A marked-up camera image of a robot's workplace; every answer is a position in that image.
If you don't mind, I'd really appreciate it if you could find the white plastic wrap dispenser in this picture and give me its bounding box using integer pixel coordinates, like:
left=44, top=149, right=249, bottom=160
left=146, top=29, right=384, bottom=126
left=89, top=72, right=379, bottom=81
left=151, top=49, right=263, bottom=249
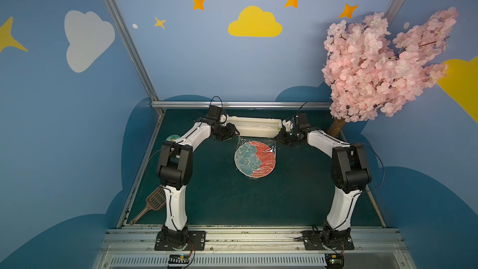
left=226, top=116, right=283, bottom=138

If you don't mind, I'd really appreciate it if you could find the clear plastic wrap sheet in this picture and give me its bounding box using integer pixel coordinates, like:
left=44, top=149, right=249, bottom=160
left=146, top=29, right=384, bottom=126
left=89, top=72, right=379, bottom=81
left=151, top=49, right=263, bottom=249
left=233, top=135, right=280, bottom=181

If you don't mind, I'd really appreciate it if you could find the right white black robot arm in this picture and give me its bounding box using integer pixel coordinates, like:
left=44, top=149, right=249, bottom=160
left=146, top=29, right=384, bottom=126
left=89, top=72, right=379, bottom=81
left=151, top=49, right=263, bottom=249
left=276, top=128, right=372, bottom=245

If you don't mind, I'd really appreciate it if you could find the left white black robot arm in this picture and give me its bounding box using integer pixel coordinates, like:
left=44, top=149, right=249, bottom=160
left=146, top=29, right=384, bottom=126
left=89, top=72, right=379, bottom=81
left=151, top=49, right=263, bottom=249
left=157, top=121, right=240, bottom=245

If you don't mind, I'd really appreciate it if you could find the red and teal floral plate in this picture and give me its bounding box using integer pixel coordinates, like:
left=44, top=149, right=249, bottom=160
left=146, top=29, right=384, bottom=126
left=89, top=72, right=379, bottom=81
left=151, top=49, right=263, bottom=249
left=234, top=141, right=277, bottom=179

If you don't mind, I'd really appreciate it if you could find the small lidded patterned jar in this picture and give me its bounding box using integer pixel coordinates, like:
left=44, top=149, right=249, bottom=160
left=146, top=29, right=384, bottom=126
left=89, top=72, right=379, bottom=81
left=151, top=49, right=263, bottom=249
left=166, top=134, right=181, bottom=142

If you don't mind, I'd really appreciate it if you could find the brown slotted spatula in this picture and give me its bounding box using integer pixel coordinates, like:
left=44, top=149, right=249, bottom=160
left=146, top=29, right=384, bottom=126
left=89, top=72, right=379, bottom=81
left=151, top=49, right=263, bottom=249
left=129, top=187, right=166, bottom=225

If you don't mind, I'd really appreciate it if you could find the pink artificial blossom tree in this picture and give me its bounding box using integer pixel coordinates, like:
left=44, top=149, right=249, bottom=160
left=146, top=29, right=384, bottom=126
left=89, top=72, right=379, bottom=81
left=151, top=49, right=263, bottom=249
left=322, top=7, right=459, bottom=136

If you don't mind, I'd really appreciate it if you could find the right small circuit board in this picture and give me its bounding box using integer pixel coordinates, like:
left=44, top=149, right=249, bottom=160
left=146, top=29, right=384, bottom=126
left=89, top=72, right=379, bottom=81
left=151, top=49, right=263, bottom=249
left=325, top=254, right=345, bottom=269

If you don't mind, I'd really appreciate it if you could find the small circuit board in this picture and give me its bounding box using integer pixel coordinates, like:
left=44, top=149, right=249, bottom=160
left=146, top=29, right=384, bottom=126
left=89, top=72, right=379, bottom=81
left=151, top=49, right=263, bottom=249
left=325, top=254, right=345, bottom=269
left=167, top=255, right=190, bottom=267

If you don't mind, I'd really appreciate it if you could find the left small circuit board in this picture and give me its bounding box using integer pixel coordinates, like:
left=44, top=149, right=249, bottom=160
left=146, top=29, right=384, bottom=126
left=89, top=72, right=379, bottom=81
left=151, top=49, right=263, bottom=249
left=167, top=255, right=190, bottom=267

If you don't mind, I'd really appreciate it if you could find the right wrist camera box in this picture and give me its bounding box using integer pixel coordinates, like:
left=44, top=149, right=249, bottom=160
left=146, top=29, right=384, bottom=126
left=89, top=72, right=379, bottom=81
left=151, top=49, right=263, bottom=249
left=282, top=113, right=311, bottom=132

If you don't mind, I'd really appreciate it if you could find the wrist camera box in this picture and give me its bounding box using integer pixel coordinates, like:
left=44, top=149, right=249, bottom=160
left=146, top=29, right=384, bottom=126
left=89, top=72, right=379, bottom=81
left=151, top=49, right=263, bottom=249
left=206, top=105, right=227, bottom=125
left=282, top=113, right=311, bottom=132

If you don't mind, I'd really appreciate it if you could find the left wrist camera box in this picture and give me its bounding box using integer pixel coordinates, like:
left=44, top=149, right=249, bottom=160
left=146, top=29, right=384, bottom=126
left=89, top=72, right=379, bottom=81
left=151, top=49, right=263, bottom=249
left=206, top=105, right=227, bottom=125

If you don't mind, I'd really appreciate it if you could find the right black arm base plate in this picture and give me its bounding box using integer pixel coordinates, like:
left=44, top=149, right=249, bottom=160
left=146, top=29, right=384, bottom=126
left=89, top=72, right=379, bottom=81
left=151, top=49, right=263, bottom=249
left=301, top=228, right=355, bottom=251

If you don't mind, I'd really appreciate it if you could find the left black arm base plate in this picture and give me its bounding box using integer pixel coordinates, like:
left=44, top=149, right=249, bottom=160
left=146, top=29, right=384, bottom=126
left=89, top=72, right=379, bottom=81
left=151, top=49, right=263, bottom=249
left=154, top=229, right=207, bottom=251

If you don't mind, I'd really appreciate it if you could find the aluminium front rail frame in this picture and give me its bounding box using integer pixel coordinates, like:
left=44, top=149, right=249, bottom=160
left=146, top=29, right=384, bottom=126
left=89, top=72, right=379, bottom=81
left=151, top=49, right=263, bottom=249
left=93, top=225, right=416, bottom=269

